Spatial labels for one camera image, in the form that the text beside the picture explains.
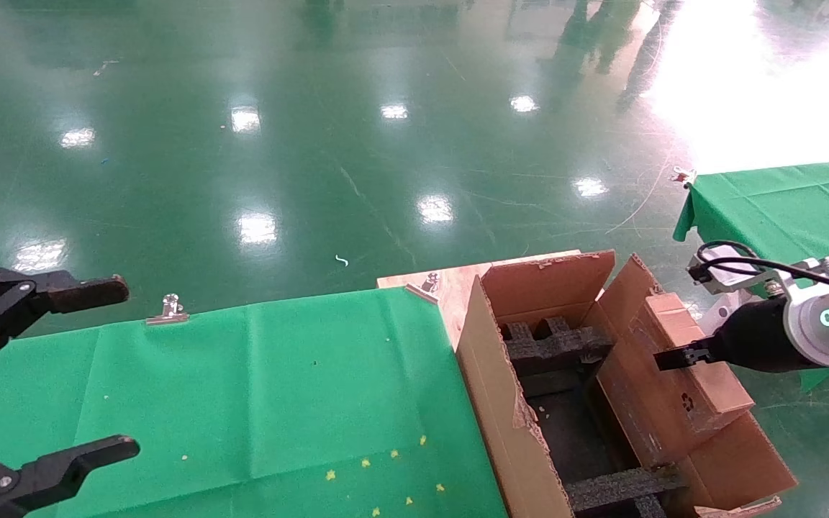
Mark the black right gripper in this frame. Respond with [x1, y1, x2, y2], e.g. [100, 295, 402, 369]
[653, 296, 811, 373]

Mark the small brown cardboard box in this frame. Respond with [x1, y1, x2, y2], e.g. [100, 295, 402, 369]
[594, 291, 756, 468]

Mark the black foam carton insert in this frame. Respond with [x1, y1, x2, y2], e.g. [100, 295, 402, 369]
[499, 317, 689, 518]

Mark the large open cardboard carton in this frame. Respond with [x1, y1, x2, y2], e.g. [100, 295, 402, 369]
[456, 250, 797, 518]

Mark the small green tablecloth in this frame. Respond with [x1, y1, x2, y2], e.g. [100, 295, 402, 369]
[672, 158, 829, 393]

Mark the large green tablecloth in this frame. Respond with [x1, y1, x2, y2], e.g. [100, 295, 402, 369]
[0, 288, 509, 518]

